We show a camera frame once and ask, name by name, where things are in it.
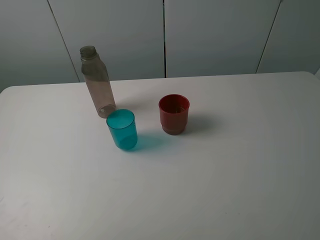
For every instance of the red plastic cup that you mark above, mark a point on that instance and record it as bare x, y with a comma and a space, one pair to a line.
174, 112

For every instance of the teal translucent plastic cup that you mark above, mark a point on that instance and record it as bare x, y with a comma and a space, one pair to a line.
122, 126

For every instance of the clear brownish plastic bottle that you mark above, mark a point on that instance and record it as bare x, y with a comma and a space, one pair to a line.
96, 77

